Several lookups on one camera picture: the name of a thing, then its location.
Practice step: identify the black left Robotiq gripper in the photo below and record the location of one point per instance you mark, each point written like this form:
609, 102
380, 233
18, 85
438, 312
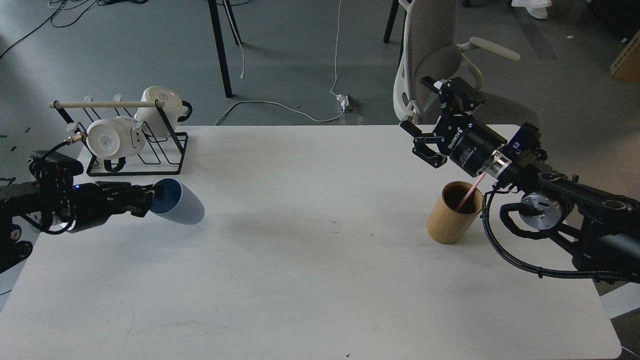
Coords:
96, 202

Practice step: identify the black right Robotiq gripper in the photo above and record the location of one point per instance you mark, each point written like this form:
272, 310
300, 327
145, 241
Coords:
465, 140

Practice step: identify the light blue cup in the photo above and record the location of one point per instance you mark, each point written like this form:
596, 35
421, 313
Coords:
173, 200

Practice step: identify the pink chopstick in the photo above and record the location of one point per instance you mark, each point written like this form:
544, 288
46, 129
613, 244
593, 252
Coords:
471, 191

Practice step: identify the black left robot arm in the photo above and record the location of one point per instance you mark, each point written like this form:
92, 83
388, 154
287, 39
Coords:
53, 204

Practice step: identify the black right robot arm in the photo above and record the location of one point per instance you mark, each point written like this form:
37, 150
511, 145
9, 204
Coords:
600, 230

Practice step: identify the white mug front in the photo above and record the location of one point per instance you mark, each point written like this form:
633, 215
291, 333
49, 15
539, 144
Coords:
114, 138

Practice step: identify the grey office chair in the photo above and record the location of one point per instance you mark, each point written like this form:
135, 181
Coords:
429, 49

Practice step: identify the bamboo cylinder holder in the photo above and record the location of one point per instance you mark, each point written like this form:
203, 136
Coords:
452, 214

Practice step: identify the cardboard box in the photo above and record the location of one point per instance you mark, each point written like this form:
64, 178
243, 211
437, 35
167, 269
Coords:
627, 64

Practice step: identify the black table leg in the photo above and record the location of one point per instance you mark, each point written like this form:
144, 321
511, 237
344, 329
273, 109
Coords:
219, 41

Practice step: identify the black wire mug rack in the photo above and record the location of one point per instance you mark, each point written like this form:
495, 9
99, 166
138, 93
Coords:
160, 156

